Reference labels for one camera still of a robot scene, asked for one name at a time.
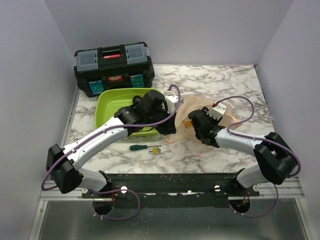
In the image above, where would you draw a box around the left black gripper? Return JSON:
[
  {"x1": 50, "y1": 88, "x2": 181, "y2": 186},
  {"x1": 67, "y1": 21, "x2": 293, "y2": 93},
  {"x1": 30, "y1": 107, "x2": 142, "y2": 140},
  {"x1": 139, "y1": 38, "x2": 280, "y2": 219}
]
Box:
[{"x1": 146, "y1": 106, "x2": 177, "y2": 137}]

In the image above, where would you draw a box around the translucent orange plastic bag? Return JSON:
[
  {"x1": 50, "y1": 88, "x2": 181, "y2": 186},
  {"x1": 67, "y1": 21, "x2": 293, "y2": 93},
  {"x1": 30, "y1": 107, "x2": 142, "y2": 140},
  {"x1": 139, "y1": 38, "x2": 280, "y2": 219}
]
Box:
[{"x1": 165, "y1": 94, "x2": 238, "y2": 144}]

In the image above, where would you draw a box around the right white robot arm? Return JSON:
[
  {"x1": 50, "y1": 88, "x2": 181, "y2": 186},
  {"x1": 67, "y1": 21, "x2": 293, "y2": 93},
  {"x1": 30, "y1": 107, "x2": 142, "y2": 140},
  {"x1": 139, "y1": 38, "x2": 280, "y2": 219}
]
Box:
[{"x1": 188, "y1": 107, "x2": 300, "y2": 196}]

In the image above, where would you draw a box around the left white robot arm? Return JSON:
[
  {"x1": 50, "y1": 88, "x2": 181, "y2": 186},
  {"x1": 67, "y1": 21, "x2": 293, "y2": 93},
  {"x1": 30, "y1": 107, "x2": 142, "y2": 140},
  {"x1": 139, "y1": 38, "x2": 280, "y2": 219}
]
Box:
[{"x1": 45, "y1": 90, "x2": 182, "y2": 198}]

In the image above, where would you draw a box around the small yellow metal connector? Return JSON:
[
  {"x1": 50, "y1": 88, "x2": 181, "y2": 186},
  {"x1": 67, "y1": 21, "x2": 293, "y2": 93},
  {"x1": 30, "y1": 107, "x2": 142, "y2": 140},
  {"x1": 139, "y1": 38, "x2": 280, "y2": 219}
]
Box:
[{"x1": 148, "y1": 147, "x2": 161, "y2": 155}]

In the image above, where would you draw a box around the green plastic basin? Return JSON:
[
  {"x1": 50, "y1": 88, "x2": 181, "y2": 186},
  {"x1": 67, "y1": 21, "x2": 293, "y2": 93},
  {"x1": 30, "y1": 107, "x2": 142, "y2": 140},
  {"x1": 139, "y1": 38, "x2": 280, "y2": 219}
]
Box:
[{"x1": 95, "y1": 87, "x2": 161, "y2": 129}]

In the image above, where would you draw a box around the black plastic toolbox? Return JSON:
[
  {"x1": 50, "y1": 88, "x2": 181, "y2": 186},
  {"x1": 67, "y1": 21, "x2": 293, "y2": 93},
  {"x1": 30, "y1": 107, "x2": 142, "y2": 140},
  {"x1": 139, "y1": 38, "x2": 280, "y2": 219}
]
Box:
[{"x1": 73, "y1": 41, "x2": 155, "y2": 98}]

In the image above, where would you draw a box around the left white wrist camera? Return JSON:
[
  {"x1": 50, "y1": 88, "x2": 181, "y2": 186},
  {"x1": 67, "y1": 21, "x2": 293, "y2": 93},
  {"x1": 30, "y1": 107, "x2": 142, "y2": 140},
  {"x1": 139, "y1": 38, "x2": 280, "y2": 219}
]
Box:
[{"x1": 165, "y1": 93, "x2": 184, "y2": 113}]

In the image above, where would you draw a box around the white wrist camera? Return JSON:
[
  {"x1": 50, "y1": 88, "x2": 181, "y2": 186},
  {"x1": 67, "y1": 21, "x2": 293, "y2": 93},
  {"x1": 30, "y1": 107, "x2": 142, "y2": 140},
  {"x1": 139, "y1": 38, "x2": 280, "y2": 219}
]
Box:
[
  {"x1": 205, "y1": 103, "x2": 227, "y2": 123},
  {"x1": 165, "y1": 93, "x2": 184, "y2": 113}
]

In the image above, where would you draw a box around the green handled screwdriver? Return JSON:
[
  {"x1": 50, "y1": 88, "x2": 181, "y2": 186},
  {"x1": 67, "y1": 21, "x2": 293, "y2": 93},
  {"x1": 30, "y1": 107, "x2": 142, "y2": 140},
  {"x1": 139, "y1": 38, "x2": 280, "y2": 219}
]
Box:
[{"x1": 129, "y1": 144, "x2": 161, "y2": 151}]

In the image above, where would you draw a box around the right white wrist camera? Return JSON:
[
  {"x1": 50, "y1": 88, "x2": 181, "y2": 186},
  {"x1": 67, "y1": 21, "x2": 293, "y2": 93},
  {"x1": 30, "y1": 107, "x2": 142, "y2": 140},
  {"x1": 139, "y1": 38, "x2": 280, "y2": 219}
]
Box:
[{"x1": 205, "y1": 103, "x2": 227, "y2": 123}]

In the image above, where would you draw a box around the black metal base rail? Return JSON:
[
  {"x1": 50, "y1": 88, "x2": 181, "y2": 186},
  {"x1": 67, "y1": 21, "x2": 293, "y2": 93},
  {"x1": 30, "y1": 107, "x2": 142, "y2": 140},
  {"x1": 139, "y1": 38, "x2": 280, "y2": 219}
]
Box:
[{"x1": 82, "y1": 173, "x2": 263, "y2": 209}]

